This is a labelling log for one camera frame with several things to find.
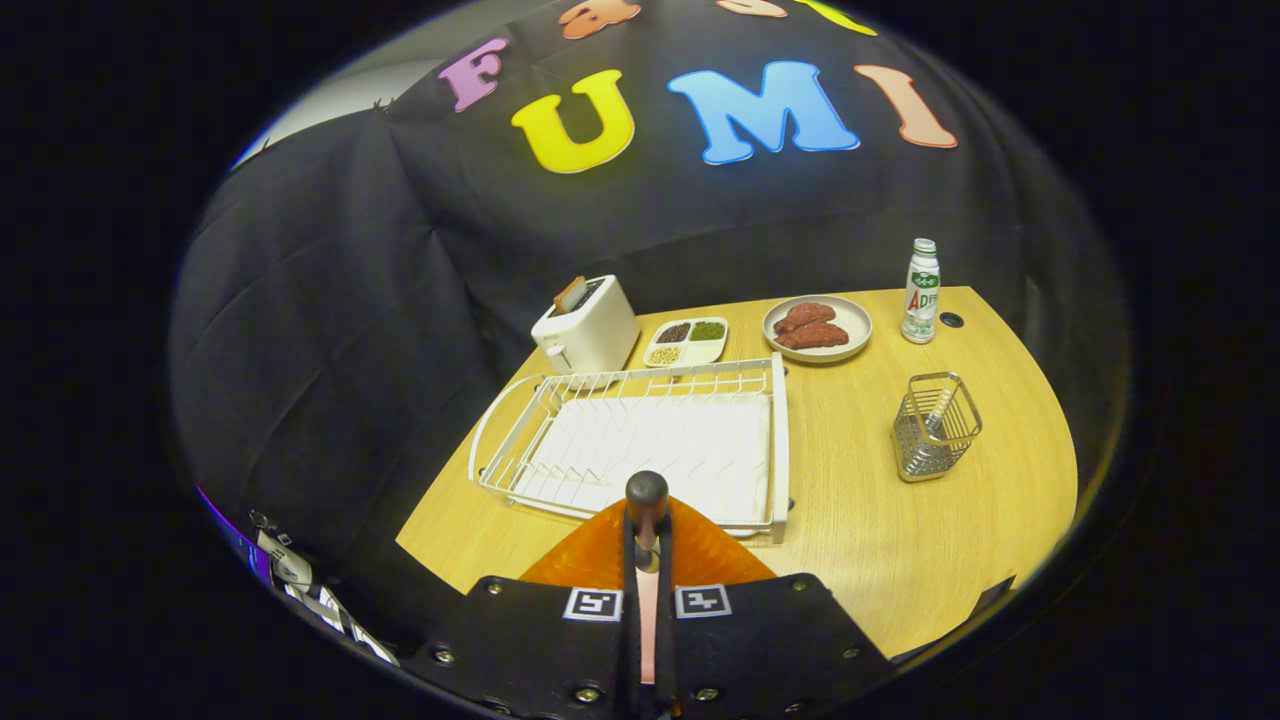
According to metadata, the white wire dish rack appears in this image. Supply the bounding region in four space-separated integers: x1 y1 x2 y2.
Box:
468 352 791 544

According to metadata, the metal wire basket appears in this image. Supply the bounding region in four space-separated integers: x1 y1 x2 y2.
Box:
891 372 984 483

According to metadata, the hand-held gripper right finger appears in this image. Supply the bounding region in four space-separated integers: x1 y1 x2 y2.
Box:
655 497 896 717

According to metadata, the red meat piece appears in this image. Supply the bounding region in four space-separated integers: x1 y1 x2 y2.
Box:
773 302 837 336
775 322 851 350

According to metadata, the beige round plate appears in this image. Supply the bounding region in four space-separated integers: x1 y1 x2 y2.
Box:
762 294 874 364

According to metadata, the white divided tray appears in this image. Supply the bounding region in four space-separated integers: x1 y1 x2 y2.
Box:
642 316 730 371

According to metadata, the white drip tray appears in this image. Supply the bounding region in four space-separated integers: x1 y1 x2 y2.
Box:
510 392 773 531

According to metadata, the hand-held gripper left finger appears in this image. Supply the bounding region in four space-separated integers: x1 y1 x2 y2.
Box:
425 497 641 719

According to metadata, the white bottle green cap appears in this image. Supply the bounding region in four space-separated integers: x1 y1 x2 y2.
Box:
901 238 942 345

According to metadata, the white toaster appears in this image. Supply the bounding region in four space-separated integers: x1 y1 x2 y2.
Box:
530 275 641 376

